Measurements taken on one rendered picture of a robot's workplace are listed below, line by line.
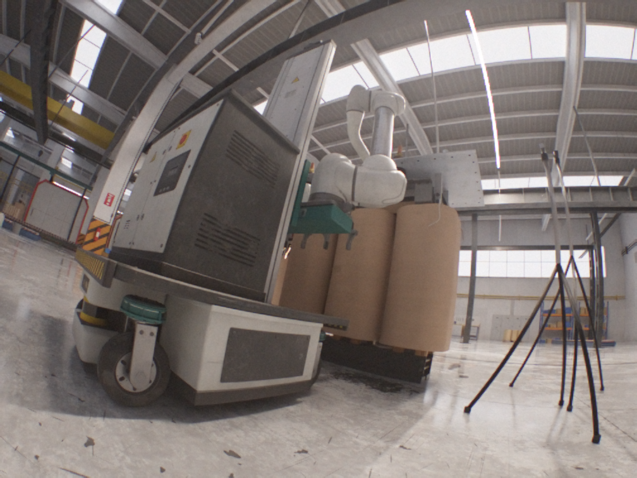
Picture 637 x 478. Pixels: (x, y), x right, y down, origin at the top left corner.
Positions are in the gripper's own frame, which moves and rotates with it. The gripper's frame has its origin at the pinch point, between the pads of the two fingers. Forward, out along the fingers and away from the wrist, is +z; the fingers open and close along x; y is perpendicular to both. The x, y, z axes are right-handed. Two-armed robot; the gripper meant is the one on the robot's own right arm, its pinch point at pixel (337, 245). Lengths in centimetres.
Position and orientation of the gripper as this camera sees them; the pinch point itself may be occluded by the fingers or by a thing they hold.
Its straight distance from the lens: 138.9
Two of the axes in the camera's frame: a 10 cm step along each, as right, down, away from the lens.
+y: -5.3, -3.2, -7.8
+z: -1.9, 9.5, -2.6
